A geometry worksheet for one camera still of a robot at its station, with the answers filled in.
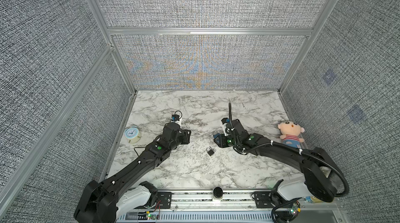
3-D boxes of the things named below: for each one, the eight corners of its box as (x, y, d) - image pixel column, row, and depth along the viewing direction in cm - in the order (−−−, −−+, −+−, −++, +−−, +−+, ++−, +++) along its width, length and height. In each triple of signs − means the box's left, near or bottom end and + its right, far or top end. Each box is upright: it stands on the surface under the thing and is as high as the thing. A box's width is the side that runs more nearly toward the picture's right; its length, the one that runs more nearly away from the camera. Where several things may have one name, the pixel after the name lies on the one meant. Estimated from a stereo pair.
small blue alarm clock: (129, 146, 93) (126, 143, 89) (125, 134, 98) (123, 130, 95) (142, 140, 96) (140, 136, 92) (138, 128, 101) (136, 124, 97)
